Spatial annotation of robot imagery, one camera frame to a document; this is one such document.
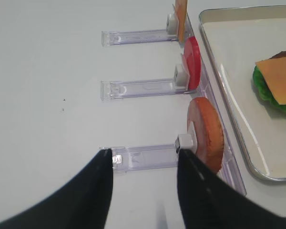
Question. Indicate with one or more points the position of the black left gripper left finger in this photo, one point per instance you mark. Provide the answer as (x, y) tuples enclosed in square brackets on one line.
[(82, 203)]

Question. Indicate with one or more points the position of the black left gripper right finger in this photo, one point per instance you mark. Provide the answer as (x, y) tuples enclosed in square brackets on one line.
[(207, 202)]

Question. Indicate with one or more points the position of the orange cheese slice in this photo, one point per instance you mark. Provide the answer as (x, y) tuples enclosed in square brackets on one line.
[(274, 74), (181, 12)]

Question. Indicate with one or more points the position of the clear tomato slot holder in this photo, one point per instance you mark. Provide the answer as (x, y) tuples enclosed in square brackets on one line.
[(185, 81)]

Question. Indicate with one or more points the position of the green lettuce leaf on tray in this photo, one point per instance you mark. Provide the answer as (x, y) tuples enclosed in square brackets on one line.
[(264, 92)]

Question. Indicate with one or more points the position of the standing red tomato slice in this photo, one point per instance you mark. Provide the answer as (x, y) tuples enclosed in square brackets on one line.
[(192, 62)]

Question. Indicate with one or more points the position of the clear cheese slot holder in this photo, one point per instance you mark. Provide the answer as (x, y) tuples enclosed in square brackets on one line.
[(112, 38)]

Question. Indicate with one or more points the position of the brown meat patty on tray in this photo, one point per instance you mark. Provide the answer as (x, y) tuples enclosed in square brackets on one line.
[(281, 54)]

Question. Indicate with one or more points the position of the standing orange cheese slice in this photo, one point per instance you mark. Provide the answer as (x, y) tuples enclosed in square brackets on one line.
[(181, 12)]

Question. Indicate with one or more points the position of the clear left bun slot holder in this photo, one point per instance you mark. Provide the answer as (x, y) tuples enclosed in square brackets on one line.
[(128, 159)]

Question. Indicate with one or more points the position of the standing bun slice left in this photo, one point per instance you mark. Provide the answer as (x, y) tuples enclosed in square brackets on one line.
[(209, 132)]

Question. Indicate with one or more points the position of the white metal tray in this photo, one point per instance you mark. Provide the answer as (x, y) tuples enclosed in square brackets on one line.
[(235, 39)]

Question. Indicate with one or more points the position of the left clear acrylic rail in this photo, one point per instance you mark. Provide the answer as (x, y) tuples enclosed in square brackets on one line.
[(229, 172)]

